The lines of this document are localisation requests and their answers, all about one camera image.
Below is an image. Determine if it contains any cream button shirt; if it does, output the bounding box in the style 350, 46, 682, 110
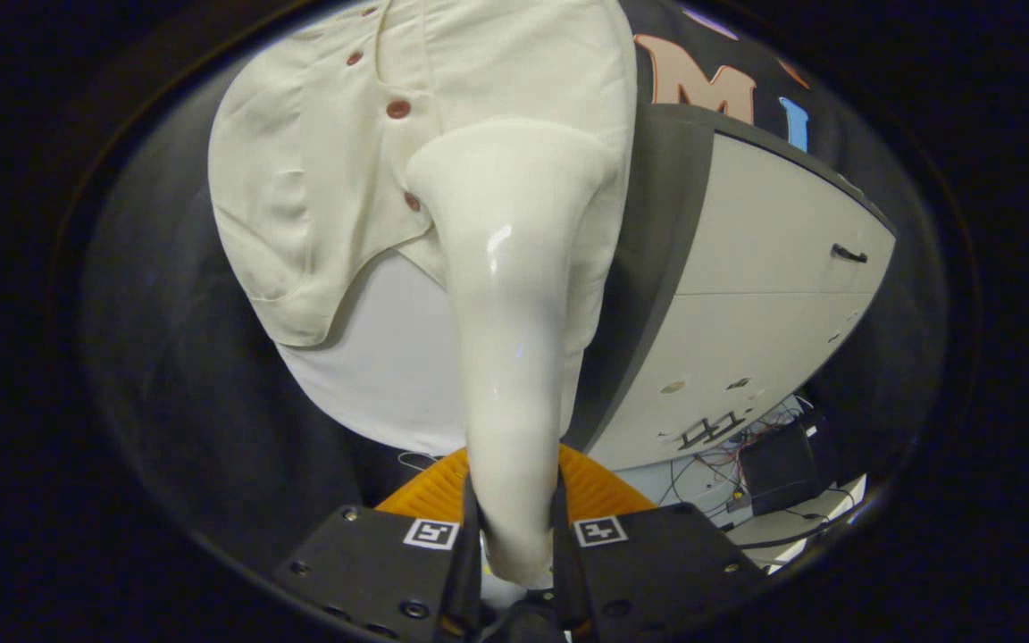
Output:
208, 0, 639, 354

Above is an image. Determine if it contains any tangle of floor cables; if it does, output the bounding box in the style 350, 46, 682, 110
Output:
657, 397, 846, 550

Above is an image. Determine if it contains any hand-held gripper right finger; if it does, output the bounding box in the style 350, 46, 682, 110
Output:
553, 444, 765, 643

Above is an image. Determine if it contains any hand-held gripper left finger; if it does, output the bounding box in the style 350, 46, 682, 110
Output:
269, 444, 484, 643

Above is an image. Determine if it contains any white garment steamer head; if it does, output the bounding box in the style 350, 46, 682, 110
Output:
403, 116, 614, 590

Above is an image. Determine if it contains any black backdrop cloth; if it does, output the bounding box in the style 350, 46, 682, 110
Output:
77, 0, 953, 572

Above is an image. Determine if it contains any black box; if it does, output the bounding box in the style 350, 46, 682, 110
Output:
738, 424, 824, 517

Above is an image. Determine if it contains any grey and white cabinet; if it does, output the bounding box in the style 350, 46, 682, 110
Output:
564, 103, 898, 472

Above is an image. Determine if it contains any white ironing board pad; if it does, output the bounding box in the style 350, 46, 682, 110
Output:
278, 250, 587, 456

